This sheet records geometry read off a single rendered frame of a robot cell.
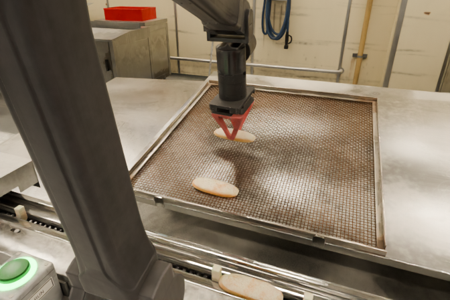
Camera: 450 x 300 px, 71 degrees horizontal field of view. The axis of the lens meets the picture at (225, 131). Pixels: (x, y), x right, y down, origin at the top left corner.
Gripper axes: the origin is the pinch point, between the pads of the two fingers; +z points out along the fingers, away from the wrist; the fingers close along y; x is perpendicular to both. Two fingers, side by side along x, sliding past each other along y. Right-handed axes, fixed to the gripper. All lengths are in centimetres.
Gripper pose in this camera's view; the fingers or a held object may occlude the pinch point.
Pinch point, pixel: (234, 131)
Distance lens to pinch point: 70.4
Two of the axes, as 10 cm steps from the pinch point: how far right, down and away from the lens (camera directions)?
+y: 4.0, -5.2, 7.6
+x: -9.2, -1.8, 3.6
